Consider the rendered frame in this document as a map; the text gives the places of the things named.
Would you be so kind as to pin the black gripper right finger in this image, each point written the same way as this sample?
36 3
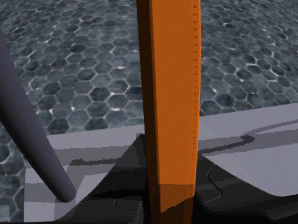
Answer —
221 198

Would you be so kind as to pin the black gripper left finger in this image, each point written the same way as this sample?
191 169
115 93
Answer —
122 197

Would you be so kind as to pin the orange handle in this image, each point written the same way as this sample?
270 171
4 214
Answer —
170 54

